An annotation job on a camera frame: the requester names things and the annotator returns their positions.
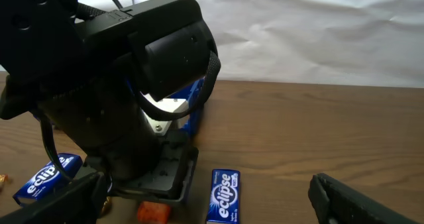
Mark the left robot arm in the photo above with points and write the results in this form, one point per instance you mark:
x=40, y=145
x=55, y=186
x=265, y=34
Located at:
x=49, y=51

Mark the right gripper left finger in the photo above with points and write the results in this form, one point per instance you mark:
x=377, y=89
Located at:
x=66, y=201

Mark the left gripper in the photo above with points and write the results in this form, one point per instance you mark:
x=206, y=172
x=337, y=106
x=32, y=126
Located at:
x=169, y=177

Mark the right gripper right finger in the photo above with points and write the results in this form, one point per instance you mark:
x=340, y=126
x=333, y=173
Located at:
x=344, y=205

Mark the gold candy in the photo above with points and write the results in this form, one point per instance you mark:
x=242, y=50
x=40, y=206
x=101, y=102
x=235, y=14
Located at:
x=2, y=181
x=106, y=206

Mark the blue tray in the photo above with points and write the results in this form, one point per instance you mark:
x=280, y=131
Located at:
x=195, y=118

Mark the blue candy pack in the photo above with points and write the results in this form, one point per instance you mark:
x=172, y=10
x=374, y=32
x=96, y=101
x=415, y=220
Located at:
x=46, y=179
x=224, y=197

